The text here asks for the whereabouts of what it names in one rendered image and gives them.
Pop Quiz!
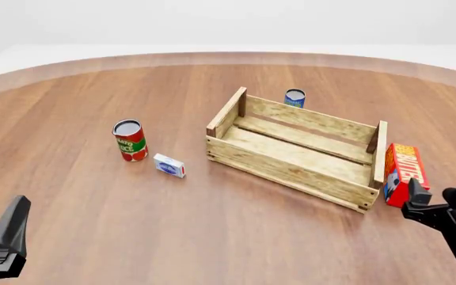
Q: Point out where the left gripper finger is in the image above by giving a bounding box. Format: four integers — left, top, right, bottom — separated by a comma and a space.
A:
0, 194, 32, 259

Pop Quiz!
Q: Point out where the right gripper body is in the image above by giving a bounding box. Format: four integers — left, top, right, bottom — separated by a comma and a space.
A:
401, 201, 456, 236

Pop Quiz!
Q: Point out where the red butter box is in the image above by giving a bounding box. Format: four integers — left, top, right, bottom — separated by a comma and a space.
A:
382, 142, 431, 209

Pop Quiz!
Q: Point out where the wooden slat tray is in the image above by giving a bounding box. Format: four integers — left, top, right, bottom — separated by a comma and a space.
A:
205, 85, 389, 215

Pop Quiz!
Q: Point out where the red tomato sauce can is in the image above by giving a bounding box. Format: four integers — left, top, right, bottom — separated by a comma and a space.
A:
112, 119, 150, 163

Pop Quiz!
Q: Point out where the small blue can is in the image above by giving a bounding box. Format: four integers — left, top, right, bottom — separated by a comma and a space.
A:
283, 88, 307, 109

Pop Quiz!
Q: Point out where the small white and blue box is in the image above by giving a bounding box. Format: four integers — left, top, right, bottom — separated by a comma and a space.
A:
153, 152, 187, 180

